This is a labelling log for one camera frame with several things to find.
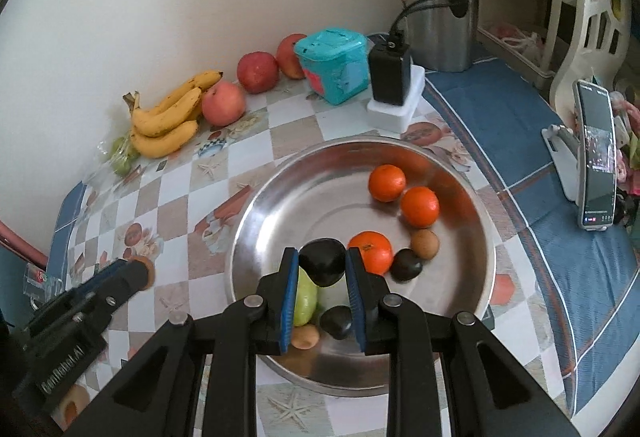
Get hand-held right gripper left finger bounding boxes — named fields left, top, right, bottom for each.
left=70, top=247, right=301, bottom=437

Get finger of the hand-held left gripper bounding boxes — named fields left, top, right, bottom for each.
left=62, top=259, right=128, bottom=299
left=80, top=261, right=152, bottom=320

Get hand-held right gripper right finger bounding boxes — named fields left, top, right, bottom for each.
left=345, top=247, right=581, bottom=437

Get green mango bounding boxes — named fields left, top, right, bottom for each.
left=293, top=267, right=320, bottom=327

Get dark plum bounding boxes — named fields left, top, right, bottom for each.
left=320, top=305, right=354, bottom=340
left=298, top=238, right=347, bottom=288
left=389, top=249, right=425, bottom=282

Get brown sapodilla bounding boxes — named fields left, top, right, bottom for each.
left=291, top=323, right=321, bottom=350
left=411, top=229, right=440, bottom=260
left=135, top=257, right=155, bottom=290

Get orange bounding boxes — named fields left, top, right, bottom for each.
left=400, top=187, right=441, bottom=228
left=348, top=231, right=394, bottom=276
left=368, top=164, right=407, bottom=202

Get round metal bowl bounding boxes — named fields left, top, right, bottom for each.
left=227, top=137, right=497, bottom=399

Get glass mug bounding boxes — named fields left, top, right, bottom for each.
left=22, top=264, right=66, bottom=305

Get clear plastic clamshell box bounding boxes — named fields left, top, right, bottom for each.
left=95, top=134, right=146, bottom=178

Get yellow banana bunch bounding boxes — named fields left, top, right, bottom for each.
left=122, top=70, right=223, bottom=158

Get white foam block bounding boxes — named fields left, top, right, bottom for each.
left=366, top=66, right=427, bottom=134

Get pale red apple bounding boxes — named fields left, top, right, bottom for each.
left=201, top=82, right=247, bottom=126

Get black power adapter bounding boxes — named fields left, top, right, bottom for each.
left=368, top=32, right=412, bottom=106

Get checkered printed tablecloth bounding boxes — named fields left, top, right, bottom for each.
left=47, top=34, right=640, bottom=437

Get teal plastic box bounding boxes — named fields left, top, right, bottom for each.
left=293, top=28, right=371, bottom=106

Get white phone stand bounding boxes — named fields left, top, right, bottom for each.
left=541, top=124, right=583, bottom=202

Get smartphone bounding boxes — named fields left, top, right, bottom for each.
left=572, top=79, right=618, bottom=230

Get pink artificial flowers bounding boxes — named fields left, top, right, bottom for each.
left=607, top=77, right=640, bottom=238

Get white plastic chair back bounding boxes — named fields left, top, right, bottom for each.
left=547, top=0, right=636, bottom=112

